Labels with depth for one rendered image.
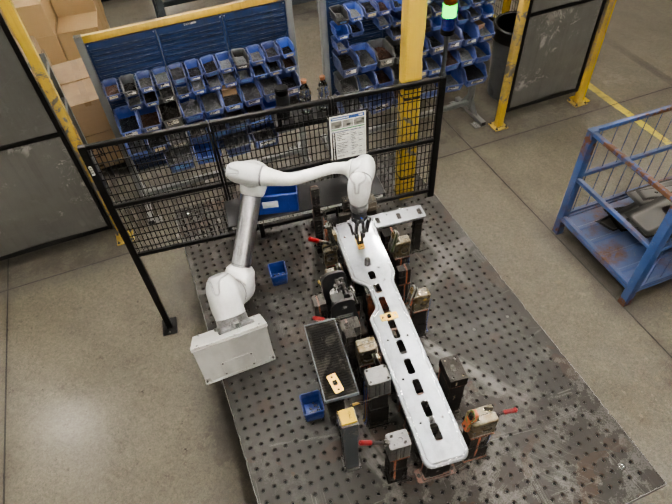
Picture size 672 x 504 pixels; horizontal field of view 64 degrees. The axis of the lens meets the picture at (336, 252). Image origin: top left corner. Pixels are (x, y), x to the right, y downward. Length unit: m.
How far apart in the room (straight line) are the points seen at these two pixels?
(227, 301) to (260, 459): 0.74
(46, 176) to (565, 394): 3.52
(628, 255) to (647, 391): 0.98
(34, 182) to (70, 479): 1.98
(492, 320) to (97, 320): 2.71
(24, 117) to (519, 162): 3.83
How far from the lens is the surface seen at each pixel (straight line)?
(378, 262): 2.76
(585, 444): 2.75
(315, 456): 2.57
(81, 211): 4.50
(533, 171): 5.02
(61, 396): 3.98
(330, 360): 2.25
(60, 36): 6.26
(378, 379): 2.25
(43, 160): 4.21
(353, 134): 3.05
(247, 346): 2.66
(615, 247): 4.32
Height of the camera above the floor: 3.09
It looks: 48 degrees down
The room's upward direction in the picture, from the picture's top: 4 degrees counter-clockwise
